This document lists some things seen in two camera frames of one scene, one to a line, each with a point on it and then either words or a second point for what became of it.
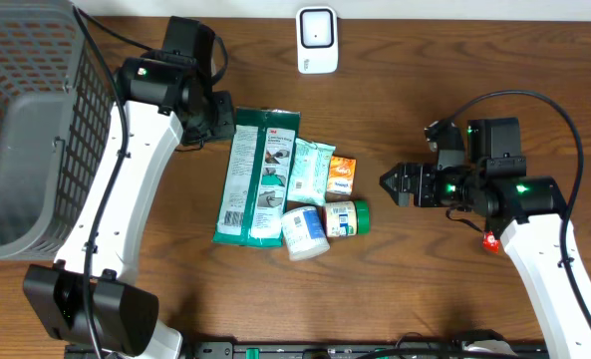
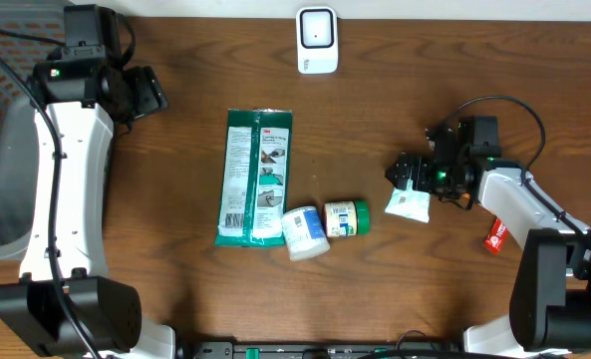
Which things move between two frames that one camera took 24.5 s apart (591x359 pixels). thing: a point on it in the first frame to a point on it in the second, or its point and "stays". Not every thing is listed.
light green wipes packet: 309,173 to 410,203
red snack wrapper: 490,245 stays
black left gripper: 226,128 to 152,97
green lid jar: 348,218 stays
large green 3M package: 256,180 stays
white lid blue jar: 305,233 stays
